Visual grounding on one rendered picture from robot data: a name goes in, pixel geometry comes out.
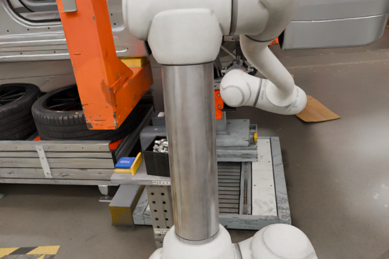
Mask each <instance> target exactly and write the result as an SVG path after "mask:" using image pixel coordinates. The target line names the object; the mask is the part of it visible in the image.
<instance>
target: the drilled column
mask: <svg viewBox="0 0 389 259"><path fill-rule="evenodd" d="M145 187H146V193H147V196H148V202H149V209H150V213H151V219H152V225H153V231H154V235H155V241H156V247H157V249H159V248H162V247H163V241H164V237H165V235H166V234H167V233H168V231H169V230H170V229H171V227H172V226H173V225H174V217H173V202H172V194H171V186H151V185H145Z"/></svg>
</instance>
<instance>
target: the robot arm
mask: <svg viewBox="0 0 389 259"><path fill-rule="evenodd" d="M299 3H300V0H122V11H123V20H124V23H125V25H126V27H127V29H128V30H129V31H130V33H131V34H132V35H133V36H135V37H136V38H137V39H139V40H145V41H148V44H149V47H150V48H151V51H152V54H153V56H154V58H155V60H156V61H157V62H158V63H160V64H162V82H163V97H164V112H165V120H166V134H167V141H168V156H169V164H170V179H171V194H172V202H173V217H174V225H173V226H172V227H171V229H170V230H169V231H168V233H167V234H166V235H165V237H164V241H163V247H162V248H159V249H157V250H156V251H155V252H154V253H153V254H152V255H151V256H150V258H149V259H318V258H317V256H316V253H315V250H314V248H313V246H312V244H311V242H310V241H309V239H308V237H307V236H306V235H305V234H304V233H303V232H302V231H301V230H300V229H298V228H296V227H294V226H292V225H288V224H271V225H268V226H266V227H264V228H262V229H261V230H259V231H258V232H256V233H255V235H254V236H253V237H251V238H249V239H246V240H244V241H242V242H239V243H232V242H231V238H230V235H229V233H228V231H227V230H226V229H225V228H224V227H223V226H222V225H221V224H220V223H219V201H218V171H217V156H216V125H215V95H214V66H213V60H215V59H216V57H217V55H218V53H219V50H220V46H221V42H222V36H223V35H240V46H241V50H242V52H243V54H244V56H245V58H246V59H247V60H248V61H249V63H250V64H251V65H252V66H250V64H249V63H248V62H247V61H244V62H243V60H241V59H240V56H237V59H234V60H233V62H231V61H230V62H229V63H228V64H227V65H226V66H224V67H223V68H222V74H225V76H224V77H223V79H222V81H221V85H220V94H221V98H222V100H223V101H224V103H225V104H227V105H228V106H231V107H239V106H253V107H256V108H260V109H262V110H265V111H268V112H272V113H278V114H284V115H292V114H298V113H299V112H301V111H302V110H303V109H304V107H305V106H306V102H307V97H306V94H305V92H304V91H303V90H302V89H301V88H299V87H298V86H296V85H295V84H294V80H293V78H292V76H291V75H290V73H289V72H288V71H287V70H286V69H285V67H284V66H283V65H282V64H281V63H280V62H279V60H278V59H277V58H276V57H275V55H274V54H273V53H272V52H271V51H270V49H269V48H268V45H269V44H270V43H271V42H272V41H273V40H275V39H276V38H277V37H279V36H280V34H281V33H282V32H283V30H285V28H286V27H287V26H288V25H289V23H290V22H291V20H292V18H293V17H294V15H295V13H296V10H297V8H298V6H299ZM243 66H244V67H243ZM254 67H255V68H256V69H257V70H258V71H259V72H260V73H261V74H262V75H264V76H265V77H266V78H267V79H261V78H258V77H255V76H252V75H249V74H248V73H249V72H250V73H253V72H254Z"/></svg>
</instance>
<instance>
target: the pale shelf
mask: <svg viewBox="0 0 389 259"><path fill-rule="evenodd" d="M110 181H111V184H126V185H151V186H170V185H171V179H170V177H164V176H153V175H147V172H146V165H145V159H144V157H142V161H141V163H140V165H139V167H138V169H137V171H136V173H135V175H134V176H132V174H131V173H125V172H114V173H113V175H112V176H111V178H110Z"/></svg>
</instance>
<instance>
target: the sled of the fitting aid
mask: <svg viewBox="0 0 389 259"><path fill-rule="evenodd" d="M216 156H217V161H252V162H258V138H257V124H250V125H249V146H217V147H216Z"/></svg>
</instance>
